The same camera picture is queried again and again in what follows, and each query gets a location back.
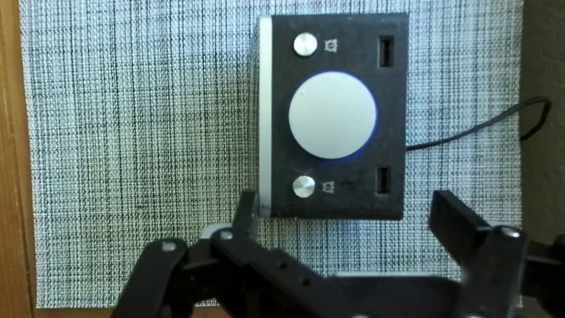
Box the black device cable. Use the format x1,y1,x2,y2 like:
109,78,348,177
404,98,554,153

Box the wooden side table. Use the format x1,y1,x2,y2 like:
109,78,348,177
0,0,35,318

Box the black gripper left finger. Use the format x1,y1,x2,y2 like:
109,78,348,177
111,190,332,318

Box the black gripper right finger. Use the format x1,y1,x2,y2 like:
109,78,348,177
429,192,565,318

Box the grey woven placemat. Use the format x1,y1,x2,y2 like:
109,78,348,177
19,0,524,310

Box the black cube device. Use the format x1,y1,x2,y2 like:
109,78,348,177
258,13,410,222

